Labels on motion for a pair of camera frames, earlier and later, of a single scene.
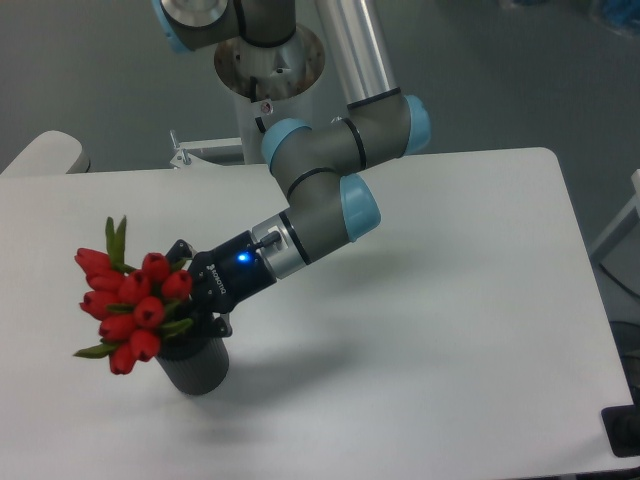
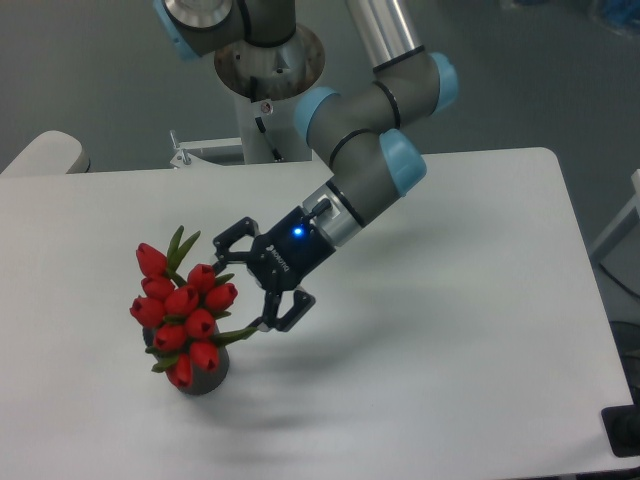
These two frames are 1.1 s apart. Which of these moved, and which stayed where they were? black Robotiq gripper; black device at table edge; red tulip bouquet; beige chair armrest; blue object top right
Moved: red tulip bouquet; black Robotiq gripper
Stayed: beige chair armrest; blue object top right; black device at table edge
